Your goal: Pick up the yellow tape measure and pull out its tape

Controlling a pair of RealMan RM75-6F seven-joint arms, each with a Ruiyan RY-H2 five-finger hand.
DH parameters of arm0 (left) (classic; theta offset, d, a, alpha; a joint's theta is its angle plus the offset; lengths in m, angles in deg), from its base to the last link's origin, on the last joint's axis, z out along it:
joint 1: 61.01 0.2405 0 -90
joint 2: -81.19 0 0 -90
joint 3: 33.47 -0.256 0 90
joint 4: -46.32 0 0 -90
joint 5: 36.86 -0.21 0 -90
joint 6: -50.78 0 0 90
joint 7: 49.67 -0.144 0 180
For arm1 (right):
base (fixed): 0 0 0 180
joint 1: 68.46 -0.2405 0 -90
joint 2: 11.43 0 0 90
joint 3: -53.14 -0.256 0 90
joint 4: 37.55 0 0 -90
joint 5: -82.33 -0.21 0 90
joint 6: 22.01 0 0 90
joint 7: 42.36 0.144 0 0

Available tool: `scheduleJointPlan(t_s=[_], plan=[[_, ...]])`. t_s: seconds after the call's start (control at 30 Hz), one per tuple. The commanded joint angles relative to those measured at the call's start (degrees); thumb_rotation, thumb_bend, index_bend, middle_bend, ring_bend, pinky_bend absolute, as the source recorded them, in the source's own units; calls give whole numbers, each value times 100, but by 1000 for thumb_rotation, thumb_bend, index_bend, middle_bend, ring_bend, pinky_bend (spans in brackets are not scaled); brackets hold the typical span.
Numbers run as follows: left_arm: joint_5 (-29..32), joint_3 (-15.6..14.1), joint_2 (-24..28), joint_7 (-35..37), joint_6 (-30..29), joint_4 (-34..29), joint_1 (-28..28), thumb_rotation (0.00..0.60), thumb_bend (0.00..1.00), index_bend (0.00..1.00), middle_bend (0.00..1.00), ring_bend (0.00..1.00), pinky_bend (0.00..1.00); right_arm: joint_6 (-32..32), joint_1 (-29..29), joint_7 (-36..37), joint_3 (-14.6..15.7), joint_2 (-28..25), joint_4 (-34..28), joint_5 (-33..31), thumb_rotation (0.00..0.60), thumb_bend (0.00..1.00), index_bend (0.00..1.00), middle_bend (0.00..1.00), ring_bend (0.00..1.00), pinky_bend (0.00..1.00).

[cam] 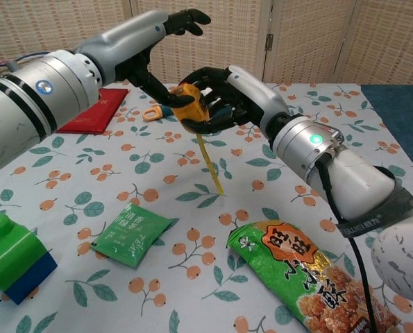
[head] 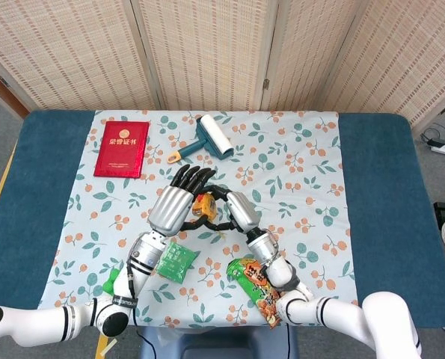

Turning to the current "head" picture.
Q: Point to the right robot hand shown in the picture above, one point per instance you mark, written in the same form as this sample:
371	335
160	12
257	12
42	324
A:
242	211

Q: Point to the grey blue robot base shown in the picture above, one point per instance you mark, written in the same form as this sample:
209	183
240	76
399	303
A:
214	344

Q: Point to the small yellow snack packet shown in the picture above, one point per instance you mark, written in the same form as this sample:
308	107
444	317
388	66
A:
203	205

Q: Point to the green packet at edge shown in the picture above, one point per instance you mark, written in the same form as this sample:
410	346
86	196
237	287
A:
110	284

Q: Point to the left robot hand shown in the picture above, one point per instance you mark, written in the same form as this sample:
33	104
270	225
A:
171	207

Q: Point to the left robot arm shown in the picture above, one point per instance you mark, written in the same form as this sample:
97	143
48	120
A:
145	254

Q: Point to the floral printed tablecloth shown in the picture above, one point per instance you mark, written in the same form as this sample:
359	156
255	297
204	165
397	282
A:
300	187

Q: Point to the teal lint roller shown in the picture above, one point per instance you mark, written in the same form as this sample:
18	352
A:
214	136

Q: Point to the green snack bag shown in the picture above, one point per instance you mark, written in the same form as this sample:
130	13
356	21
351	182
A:
244	275

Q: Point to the woven folding screen panel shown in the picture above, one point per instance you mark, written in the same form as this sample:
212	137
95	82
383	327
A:
304	56
207	56
405	63
76	56

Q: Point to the brown wooden door frame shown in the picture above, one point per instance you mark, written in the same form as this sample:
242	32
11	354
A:
5	88

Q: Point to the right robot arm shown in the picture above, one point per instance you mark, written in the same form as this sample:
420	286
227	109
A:
267	250

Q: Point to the red certificate book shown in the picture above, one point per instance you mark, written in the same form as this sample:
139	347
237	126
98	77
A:
122	149

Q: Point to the green tea packet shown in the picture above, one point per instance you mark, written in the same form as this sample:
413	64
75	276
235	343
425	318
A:
177	261

